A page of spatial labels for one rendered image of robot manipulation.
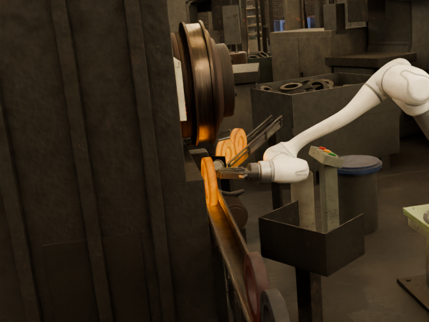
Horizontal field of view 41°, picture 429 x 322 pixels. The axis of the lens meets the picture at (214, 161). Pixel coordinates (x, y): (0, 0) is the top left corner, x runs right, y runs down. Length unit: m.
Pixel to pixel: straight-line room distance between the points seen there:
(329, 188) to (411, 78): 1.09
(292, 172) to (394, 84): 0.52
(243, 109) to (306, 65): 1.67
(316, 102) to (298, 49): 2.12
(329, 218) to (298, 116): 1.37
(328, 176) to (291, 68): 3.64
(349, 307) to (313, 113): 2.00
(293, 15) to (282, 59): 4.42
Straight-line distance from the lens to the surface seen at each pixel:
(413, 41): 5.99
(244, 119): 4.95
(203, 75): 2.03
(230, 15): 4.66
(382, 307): 2.85
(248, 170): 2.36
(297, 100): 4.38
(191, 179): 1.82
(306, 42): 6.41
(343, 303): 2.87
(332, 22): 6.15
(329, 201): 3.18
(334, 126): 2.45
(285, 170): 2.36
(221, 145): 2.75
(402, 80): 2.26
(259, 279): 1.41
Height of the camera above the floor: 1.37
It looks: 14 degrees down
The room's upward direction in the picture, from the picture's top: 5 degrees counter-clockwise
